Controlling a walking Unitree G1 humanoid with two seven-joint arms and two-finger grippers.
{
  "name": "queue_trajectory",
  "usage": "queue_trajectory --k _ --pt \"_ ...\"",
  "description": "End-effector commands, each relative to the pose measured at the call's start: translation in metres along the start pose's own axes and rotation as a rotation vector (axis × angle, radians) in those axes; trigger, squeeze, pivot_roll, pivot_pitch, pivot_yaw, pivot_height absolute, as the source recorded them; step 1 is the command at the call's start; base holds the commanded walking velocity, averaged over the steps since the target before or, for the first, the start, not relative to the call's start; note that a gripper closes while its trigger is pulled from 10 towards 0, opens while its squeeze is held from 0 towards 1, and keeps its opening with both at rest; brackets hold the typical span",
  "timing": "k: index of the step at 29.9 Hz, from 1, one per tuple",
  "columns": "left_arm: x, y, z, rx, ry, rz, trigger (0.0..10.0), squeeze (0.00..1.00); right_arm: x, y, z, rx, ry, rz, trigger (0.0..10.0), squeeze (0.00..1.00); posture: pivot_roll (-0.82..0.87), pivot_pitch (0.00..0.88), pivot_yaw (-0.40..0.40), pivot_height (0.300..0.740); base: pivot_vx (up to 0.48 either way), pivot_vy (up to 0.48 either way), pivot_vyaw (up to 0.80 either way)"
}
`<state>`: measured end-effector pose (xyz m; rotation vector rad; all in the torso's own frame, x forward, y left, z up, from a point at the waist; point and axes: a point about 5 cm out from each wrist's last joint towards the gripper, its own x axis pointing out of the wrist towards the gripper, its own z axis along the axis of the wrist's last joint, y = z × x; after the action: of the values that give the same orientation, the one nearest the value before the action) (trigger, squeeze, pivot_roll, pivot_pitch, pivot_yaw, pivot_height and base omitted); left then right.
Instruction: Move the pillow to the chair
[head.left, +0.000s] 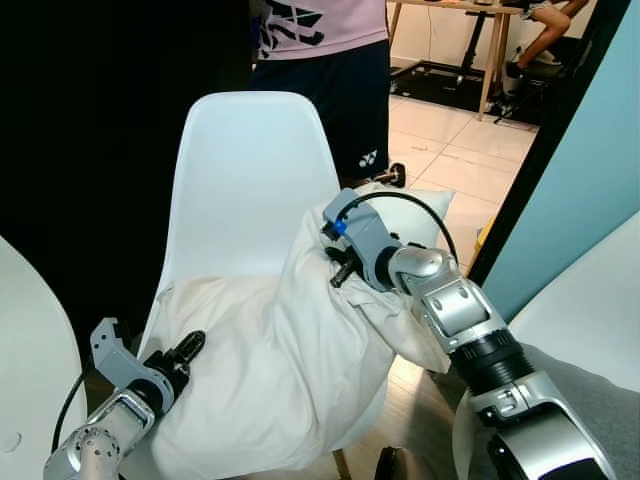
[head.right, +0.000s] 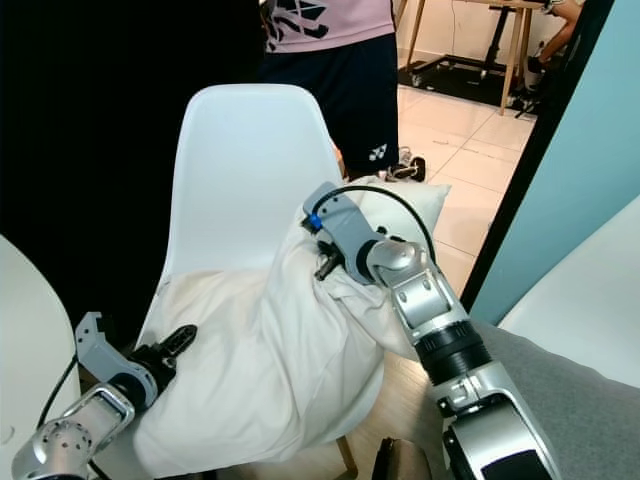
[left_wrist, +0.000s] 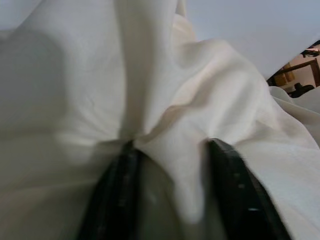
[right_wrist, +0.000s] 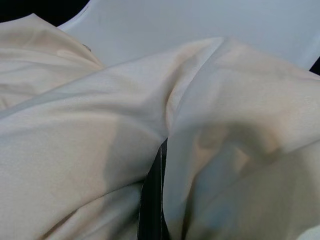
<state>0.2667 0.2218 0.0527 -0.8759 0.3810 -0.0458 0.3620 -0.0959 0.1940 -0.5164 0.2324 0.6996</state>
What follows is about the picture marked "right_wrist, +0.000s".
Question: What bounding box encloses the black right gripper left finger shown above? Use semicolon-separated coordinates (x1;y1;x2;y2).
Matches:
139;143;164;240

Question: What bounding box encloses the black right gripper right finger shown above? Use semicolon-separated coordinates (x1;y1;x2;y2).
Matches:
159;141;174;240

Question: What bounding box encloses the white pillow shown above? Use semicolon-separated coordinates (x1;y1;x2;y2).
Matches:
0;13;320;240

